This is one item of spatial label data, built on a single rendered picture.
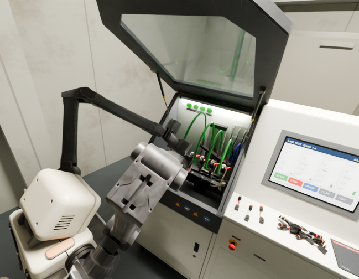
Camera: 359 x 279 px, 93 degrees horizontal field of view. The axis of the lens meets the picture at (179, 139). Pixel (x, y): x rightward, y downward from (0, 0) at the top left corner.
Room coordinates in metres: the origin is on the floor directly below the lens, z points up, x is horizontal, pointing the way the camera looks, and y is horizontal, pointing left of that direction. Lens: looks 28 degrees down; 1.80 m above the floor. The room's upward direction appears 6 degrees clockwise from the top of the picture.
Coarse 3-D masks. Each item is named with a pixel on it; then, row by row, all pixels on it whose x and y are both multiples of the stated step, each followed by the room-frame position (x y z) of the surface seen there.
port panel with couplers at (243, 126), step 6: (234, 120) 1.22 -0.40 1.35; (234, 126) 1.21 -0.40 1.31; (240, 126) 1.20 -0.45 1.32; (246, 126) 1.18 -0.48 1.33; (234, 132) 1.21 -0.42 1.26; (240, 132) 1.19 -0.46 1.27; (246, 132) 1.15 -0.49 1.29; (228, 138) 1.22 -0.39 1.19; (234, 138) 1.20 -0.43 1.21; (240, 138) 1.18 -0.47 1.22; (228, 150) 1.19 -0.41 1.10; (234, 150) 1.19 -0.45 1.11; (240, 150) 1.17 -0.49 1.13
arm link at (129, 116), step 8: (88, 88) 0.79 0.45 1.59; (88, 96) 0.77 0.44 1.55; (96, 96) 0.80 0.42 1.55; (96, 104) 0.79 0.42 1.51; (104, 104) 0.80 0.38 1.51; (112, 104) 0.81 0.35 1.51; (112, 112) 0.79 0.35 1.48; (120, 112) 0.80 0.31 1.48; (128, 112) 0.81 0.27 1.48; (128, 120) 0.79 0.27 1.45; (136, 120) 0.80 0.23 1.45; (144, 120) 0.81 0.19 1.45; (144, 128) 0.79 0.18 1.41; (152, 128) 0.80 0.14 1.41
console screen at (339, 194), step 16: (288, 144) 0.86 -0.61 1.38; (304, 144) 0.83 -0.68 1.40; (320, 144) 0.81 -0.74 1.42; (336, 144) 0.79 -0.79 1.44; (272, 160) 0.86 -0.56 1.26; (288, 160) 0.83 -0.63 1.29; (304, 160) 0.80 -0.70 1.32; (320, 160) 0.78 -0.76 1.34; (336, 160) 0.76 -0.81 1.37; (352, 160) 0.74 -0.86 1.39; (272, 176) 0.82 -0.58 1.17; (288, 176) 0.80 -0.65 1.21; (304, 176) 0.77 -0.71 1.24; (320, 176) 0.75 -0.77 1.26; (336, 176) 0.73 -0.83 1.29; (352, 176) 0.71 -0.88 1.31; (288, 192) 0.76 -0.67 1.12; (304, 192) 0.74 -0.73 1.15; (320, 192) 0.72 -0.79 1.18; (336, 192) 0.70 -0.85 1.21; (352, 192) 0.68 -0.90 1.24; (336, 208) 0.66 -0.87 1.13; (352, 208) 0.64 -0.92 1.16
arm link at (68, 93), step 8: (80, 88) 0.80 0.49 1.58; (64, 96) 0.75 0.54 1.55; (72, 96) 0.76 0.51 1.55; (80, 96) 0.77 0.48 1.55; (64, 104) 0.74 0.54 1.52; (72, 104) 0.75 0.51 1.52; (64, 112) 0.72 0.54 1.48; (72, 112) 0.73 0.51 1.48; (64, 120) 0.70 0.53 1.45; (72, 120) 0.71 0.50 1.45; (64, 128) 0.68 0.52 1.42; (72, 128) 0.69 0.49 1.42; (64, 136) 0.66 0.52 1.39; (72, 136) 0.67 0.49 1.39; (64, 144) 0.63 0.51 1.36; (72, 144) 0.65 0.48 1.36; (64, 152) 0.61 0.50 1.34; (72, 152) 0.62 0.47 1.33; (64, 160) 0.59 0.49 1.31; (72, 160) 0.60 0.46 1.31; (64, 168) 0.56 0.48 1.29; (72, 168) 0.57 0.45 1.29
